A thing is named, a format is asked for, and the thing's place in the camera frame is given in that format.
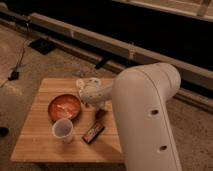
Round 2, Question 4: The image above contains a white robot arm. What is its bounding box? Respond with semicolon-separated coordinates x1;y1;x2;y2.
80;63;182;171

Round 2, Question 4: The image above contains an orange ceramic bowl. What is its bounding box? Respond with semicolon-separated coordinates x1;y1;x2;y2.
48;94;81;122

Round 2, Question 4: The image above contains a black candy bar package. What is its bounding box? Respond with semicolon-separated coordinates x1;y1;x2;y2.
82;121;105;144

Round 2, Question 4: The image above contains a wooden table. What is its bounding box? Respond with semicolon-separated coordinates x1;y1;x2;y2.
11;78;123;163

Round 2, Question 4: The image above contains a black floor plate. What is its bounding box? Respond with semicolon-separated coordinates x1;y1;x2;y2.
29;38;56;55

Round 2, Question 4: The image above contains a black power adapter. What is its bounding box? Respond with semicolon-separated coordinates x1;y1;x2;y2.
8;71;19;81

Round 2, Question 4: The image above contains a dark object at left edge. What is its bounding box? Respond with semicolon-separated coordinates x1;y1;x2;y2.
0;127;9;137

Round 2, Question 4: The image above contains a long metal rail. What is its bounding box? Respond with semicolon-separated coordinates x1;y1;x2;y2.
0;6;213;111

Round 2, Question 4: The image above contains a black cable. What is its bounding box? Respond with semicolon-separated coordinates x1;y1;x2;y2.
14;19;32;73

